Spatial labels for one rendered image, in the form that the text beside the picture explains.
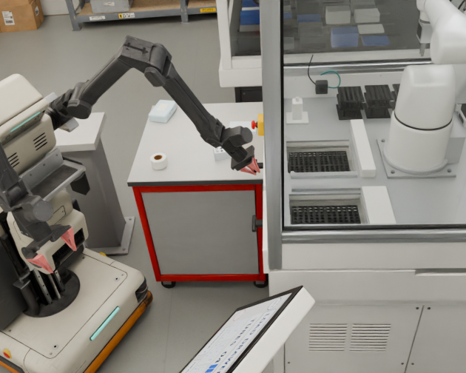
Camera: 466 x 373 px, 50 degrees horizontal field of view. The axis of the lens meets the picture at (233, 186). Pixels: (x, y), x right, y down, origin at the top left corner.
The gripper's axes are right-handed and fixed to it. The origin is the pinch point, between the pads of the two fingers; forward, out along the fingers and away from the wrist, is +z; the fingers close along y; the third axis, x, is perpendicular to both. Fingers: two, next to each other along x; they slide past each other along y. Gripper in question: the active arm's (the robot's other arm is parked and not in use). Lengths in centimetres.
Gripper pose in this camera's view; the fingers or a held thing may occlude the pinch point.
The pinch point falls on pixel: (257, 172)
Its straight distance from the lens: 190.4
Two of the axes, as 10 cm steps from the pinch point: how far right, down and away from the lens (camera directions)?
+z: 6.3, 6.0, 4.9
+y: 7.7, -4.6, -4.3
